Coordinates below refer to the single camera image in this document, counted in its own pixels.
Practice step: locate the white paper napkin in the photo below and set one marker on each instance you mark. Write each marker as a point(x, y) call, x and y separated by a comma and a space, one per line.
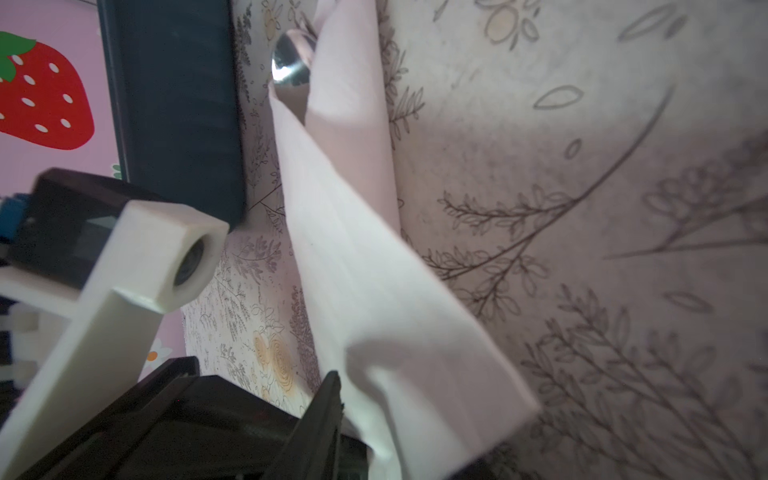
point(423, 384)

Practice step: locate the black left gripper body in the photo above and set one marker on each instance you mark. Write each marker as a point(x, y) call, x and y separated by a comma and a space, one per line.
point(175, 424)

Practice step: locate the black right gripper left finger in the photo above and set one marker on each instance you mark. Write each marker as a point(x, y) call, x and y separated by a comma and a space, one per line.
point(312, 450)

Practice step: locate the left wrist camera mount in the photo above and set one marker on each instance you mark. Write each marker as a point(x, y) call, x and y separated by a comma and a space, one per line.
point(113, 260)

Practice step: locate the silver spoon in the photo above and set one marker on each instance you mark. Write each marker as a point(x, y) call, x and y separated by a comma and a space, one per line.
point(291, 67)

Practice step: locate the teal plastic tray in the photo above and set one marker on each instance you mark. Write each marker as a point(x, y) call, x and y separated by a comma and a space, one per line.
point(171, 76)

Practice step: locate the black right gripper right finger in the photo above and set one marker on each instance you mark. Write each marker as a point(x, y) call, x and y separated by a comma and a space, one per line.
point(478, 470)

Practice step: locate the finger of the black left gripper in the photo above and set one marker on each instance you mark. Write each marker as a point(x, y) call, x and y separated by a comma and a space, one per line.
point(352, 461)

